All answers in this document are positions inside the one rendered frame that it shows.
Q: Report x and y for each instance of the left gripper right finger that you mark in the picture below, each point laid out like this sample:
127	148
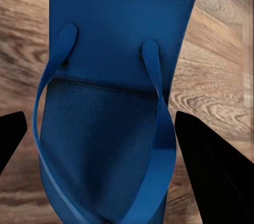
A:
222	177

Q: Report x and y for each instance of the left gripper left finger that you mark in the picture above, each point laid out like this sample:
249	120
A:
12	129

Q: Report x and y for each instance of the sandal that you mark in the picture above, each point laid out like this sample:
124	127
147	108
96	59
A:
107	147

